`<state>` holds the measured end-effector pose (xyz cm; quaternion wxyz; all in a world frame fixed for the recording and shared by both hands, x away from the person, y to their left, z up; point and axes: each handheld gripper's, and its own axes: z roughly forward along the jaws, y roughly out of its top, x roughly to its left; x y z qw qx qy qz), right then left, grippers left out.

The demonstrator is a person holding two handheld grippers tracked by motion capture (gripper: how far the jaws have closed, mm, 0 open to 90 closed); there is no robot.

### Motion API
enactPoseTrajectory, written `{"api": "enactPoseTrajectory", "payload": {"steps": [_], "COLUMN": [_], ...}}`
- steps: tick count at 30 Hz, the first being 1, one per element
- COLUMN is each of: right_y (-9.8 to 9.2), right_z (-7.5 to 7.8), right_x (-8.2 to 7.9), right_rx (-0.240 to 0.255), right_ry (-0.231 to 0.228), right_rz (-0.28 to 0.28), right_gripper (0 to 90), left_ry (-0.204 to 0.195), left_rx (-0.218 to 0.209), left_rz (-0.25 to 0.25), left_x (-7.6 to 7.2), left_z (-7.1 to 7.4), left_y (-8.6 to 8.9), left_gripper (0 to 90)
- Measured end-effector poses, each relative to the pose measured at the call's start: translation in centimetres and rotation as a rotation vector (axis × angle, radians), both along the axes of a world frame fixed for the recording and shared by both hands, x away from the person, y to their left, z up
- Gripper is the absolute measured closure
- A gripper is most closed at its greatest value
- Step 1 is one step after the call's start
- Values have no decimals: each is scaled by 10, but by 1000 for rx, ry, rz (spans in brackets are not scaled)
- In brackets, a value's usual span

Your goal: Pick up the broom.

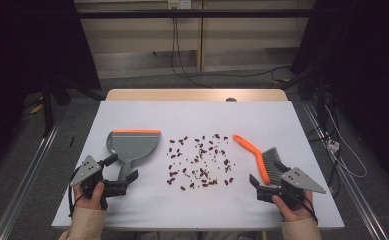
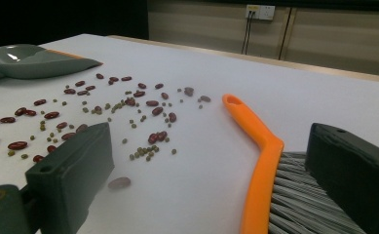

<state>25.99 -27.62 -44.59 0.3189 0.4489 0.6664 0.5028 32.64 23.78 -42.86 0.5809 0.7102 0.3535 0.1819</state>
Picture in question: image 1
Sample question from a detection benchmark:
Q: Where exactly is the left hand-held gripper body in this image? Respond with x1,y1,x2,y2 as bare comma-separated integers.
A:
69,155,116,210

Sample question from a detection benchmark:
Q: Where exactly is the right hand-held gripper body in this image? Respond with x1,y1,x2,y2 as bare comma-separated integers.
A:
279,167,327,211

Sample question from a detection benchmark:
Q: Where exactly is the orange brush with grey bristles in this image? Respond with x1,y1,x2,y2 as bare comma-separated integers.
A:
232,133,283,186

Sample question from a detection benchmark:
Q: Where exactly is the grey dustpan with orange edge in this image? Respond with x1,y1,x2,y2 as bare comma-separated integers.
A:
106,129,162,183

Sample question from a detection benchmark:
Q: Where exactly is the group of red beans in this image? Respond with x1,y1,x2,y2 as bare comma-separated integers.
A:
166,133,236,192

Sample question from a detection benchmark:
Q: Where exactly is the person's left hand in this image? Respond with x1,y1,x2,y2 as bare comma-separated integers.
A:
74,182,105,210

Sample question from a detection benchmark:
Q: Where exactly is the person's right hand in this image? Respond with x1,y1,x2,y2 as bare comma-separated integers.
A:
271,189,315,222

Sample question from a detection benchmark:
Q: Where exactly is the white power strip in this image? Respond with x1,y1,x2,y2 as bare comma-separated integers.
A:
326,139,340,153

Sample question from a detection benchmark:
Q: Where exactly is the black stand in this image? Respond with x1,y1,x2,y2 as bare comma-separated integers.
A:
280,63,336,134
41,74,106,138

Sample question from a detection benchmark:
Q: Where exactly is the group of small green beans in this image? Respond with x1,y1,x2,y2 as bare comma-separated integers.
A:
181,148,232,179

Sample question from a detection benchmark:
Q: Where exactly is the white table cover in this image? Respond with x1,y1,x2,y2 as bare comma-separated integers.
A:
51,100,346,231

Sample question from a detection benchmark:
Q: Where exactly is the wooden table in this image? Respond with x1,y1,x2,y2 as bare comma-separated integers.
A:
105,88,289,103

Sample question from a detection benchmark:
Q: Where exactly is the black curtain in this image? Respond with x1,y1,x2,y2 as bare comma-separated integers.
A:
0,0,101,174
290,0,389,181

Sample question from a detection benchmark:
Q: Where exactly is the black horizontal bar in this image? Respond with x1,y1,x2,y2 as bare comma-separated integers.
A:
76,9,316,19

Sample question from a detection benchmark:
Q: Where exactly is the right hand-held gripper cable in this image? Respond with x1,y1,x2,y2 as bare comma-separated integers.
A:
301,191,319,224

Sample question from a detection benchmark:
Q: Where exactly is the hand-held gripper cable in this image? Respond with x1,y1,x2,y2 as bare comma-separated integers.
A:
67,166,83,218
301,191,319,224

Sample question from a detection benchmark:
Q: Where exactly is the left hand-held gripper cable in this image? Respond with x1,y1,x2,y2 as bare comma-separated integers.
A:
67,166,83,218

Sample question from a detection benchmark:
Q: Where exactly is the metal floor rail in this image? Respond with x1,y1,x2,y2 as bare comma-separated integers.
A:
0,124,61,240
301,101,389,240

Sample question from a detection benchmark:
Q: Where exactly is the white cable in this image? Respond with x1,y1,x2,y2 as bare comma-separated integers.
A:
325,105,368,179

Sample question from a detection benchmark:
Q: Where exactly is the black wall cable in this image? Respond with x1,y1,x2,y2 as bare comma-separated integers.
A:
170,16,213,89

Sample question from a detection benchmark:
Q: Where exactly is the white wall socket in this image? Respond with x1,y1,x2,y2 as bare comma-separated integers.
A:
167,0,192,10

